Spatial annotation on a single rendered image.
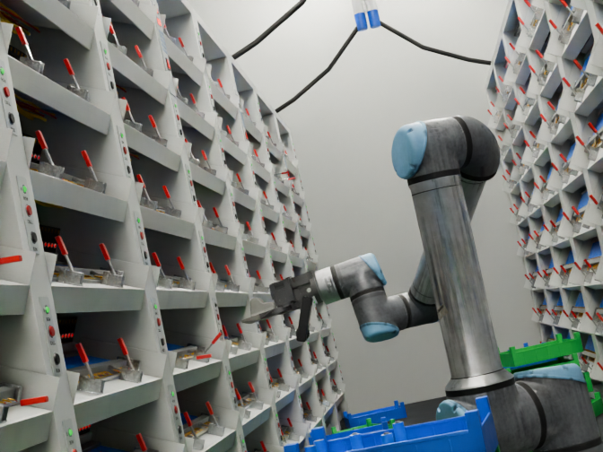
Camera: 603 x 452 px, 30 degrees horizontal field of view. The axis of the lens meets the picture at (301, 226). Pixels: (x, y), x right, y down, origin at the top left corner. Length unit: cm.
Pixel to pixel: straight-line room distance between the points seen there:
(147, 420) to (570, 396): 90
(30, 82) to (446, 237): 93
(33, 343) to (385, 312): 128
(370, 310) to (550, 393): 56
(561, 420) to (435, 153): 63
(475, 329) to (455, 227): 22
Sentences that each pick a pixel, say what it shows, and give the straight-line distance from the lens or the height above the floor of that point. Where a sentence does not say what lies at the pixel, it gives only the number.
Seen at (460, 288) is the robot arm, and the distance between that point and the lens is 240.
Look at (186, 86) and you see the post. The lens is 389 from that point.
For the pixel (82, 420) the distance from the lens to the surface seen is 189.
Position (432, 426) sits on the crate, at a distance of 189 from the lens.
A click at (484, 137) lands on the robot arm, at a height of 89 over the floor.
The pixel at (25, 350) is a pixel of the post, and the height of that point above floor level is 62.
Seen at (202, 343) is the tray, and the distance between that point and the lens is 309.
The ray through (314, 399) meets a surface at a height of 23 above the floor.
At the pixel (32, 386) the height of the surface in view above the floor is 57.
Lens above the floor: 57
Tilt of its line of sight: 5 degrees up
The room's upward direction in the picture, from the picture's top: 12 degrees counter-clockwise
